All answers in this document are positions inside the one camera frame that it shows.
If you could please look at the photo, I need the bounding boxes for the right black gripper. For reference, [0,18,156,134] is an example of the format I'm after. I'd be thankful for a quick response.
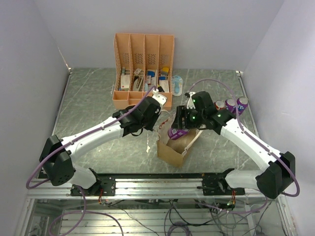
[172,105,206,129]

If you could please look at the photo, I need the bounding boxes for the purple Fanta can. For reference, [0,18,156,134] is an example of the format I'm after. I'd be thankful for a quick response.
[237,96,249,115]
[167,128,189,140]
[225,98,236,114]

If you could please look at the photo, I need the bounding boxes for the patterned canvas tote bag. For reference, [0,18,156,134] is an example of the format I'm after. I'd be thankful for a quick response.
[157,115,202,168]

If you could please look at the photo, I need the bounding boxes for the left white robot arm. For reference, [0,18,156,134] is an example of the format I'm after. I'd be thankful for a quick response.
[40,94,167,195]

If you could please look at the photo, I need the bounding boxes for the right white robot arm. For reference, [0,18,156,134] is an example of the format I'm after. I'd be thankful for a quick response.
[172,91,296,199]

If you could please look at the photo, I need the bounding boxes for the small white card box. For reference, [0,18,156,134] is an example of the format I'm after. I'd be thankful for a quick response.
[159,80,170,92]

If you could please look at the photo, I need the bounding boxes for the white stationery box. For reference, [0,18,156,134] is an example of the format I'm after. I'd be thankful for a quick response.
[120,74,130,91]

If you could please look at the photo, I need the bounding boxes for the blue packaged razor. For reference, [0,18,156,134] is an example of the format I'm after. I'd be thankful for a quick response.
[171,76,183,96]

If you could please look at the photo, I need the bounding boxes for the peach plastic file organizer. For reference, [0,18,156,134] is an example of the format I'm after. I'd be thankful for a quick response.
[113,33,175,110]

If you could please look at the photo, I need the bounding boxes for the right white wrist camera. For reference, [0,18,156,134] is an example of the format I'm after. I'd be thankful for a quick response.
[185,91,195,109]

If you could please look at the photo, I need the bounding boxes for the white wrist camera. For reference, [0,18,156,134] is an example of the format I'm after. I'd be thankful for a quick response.
[185,91,195,109]
[152,89,167,108]

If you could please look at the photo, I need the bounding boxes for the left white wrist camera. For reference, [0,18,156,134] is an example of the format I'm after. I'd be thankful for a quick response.
[152,89,167,108]

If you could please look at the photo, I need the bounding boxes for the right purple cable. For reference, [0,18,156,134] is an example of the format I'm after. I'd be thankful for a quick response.
[185,79,300,197]

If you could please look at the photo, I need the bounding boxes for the purple cable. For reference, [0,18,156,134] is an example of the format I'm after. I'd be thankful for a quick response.
[26,85,158,190]
[185,79,300,197]

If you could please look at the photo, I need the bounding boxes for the aluminium mounting rail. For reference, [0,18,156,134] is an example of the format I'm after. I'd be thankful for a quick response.
[23,173,286,200]

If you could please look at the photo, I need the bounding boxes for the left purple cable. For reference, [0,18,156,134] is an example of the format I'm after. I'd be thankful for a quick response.
[26,85,158,190]

